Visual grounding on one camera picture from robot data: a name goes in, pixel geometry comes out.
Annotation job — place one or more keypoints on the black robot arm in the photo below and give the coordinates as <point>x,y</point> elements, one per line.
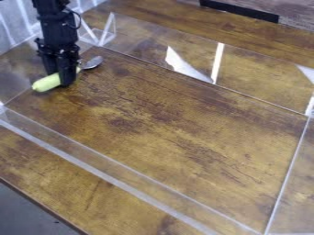
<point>57,22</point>

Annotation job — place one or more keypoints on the green handled metal spoon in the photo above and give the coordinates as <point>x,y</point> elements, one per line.
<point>52,81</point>

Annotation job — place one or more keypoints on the clear acrylic enclosure wall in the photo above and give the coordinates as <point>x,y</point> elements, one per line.
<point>184,137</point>

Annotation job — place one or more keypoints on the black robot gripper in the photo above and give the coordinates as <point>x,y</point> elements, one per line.
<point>58,59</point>

